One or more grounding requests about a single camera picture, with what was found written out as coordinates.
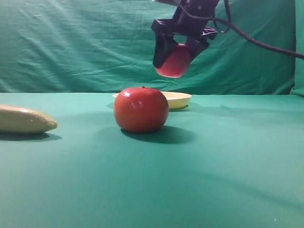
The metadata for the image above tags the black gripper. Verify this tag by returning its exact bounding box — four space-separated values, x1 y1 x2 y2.
152 0 219 68

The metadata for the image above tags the red apple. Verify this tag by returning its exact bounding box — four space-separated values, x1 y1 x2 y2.
155 44 192 78

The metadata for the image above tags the yellow plate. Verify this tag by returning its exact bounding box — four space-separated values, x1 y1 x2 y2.
113 87 192 112

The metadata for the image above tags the green tablecloth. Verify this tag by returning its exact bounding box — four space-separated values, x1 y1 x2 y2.
0 93 304 228

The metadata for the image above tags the green backdrop cloth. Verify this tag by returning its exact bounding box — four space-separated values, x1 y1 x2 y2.
0 0 304 95

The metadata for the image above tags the yellow banana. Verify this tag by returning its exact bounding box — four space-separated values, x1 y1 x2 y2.
0 104 58 134

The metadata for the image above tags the black cable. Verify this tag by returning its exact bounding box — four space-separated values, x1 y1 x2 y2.
211 0 304 60

